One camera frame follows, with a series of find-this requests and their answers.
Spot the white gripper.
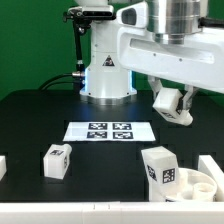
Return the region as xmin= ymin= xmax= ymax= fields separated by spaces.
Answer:
xmin=117 ymin=27 xmax=224 ymax=110

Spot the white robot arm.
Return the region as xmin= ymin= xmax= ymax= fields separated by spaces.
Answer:
xmin=81 ymin=0 xmax=224 ymax=101

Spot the white right barrier block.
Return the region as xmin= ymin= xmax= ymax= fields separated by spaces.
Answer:
xmin=198 ymin=155 xmax=224 ymax=202

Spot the white barrier block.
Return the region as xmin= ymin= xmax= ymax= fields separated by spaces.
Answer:
xmin=0 ymin=156 xmax=7 ymax=181
xmin=198 ymin=155 xmax=224 ymax=202

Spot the white marker sheet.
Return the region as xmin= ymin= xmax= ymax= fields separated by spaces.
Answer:
xmin=64 ymin=122 xmax=155 ymax=142

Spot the white left barrier block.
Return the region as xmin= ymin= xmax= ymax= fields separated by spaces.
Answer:
xmin=0 ymin=156 xmax=7 ymax=181

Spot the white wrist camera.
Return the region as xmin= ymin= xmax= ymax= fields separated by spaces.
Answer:
xmin=116 ymin=1 xmax=149 ymax=29

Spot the black camera on stand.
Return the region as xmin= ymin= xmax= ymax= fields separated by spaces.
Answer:
xmin=63 ymin=5 xmax=116 ymax=79

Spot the black cable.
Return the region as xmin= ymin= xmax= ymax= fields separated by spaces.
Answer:
xmin=38 ymin=73 xmax=76 ymax=92

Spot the white front barrier wall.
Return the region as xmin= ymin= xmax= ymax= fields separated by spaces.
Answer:
xmin=0 ymin=202 xmax=224 ymax=224

